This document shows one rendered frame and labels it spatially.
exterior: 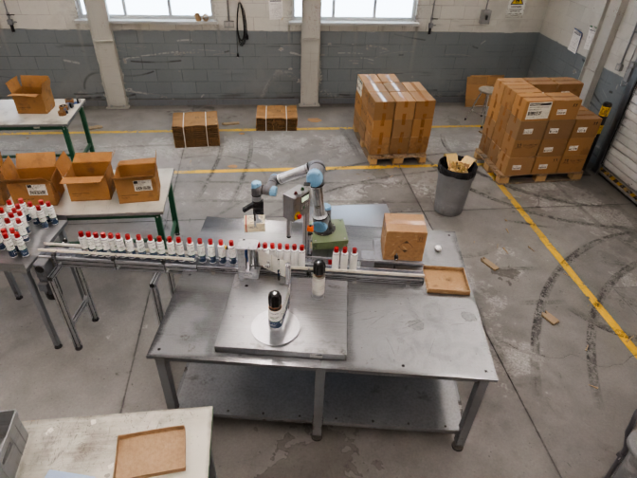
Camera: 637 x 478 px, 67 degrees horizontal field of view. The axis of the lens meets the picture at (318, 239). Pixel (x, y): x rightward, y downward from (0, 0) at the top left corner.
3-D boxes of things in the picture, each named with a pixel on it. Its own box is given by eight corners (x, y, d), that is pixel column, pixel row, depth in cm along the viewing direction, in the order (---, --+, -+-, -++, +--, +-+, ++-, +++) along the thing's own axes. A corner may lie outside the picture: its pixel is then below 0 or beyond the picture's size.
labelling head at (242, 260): (238, 277, 339) (236, 248, 324) (242, 266, 350) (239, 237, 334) (258, 279, 339) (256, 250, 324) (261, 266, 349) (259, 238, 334)
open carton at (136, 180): (116, 211, 419) (105, 173, 397) (121, 181, 459) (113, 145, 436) (161, 207, 427) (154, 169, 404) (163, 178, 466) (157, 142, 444)
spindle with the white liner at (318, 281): (311, 299, 325) (312, 266, 307) (312, 290, 332) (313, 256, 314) (324, 300, 325) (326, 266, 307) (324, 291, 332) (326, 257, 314)
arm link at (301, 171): (323, 152, 348) (267, 173, 368) (320, 159, 339) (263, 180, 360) (330, 165, 354) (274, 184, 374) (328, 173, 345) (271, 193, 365)
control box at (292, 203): (282, 217, 331) (282, 193, 319) (299, 207, 342) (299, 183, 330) (294, 222, 326) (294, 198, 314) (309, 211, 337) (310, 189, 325)
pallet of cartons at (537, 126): (498, 186, 633) (523, 101, 564) (472, 156, 700) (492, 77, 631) (581, 181, 650) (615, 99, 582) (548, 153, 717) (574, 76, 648)
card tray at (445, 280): (427, 292, 341) (427, 288, 339) (423, 268, 362) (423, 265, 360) (469, 295, 341) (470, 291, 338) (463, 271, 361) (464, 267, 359)
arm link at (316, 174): (330, 223, 374) (324, 161, 340) (327, 235, 363) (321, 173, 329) (315, 222, 376) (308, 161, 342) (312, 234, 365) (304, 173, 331)
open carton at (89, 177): (62, 210, 417) (48, 172, 395) (77, 179, 459) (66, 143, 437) (116, 207, 423) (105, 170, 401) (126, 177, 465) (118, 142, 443)
